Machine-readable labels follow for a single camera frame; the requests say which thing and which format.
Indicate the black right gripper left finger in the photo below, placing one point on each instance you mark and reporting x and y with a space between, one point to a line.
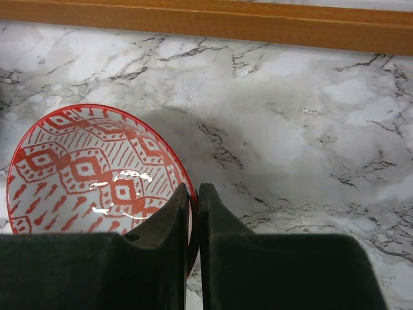
144 269

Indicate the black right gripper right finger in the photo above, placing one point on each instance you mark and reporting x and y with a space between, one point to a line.
241 269

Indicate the red patterned bowl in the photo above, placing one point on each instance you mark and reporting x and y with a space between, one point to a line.
88 169

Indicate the wooden shelf rack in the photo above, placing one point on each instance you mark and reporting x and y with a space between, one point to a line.
364 30

